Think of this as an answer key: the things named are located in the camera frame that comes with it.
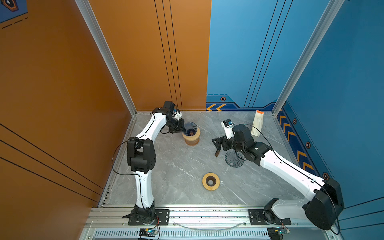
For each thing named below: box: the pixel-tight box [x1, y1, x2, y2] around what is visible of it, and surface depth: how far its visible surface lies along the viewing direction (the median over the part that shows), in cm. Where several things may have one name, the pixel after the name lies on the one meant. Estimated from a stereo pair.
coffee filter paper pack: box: [251, 110, 265, 137], surface depth 106 cm
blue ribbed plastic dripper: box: [183, 122, 198, 136], surface depth 97 cm
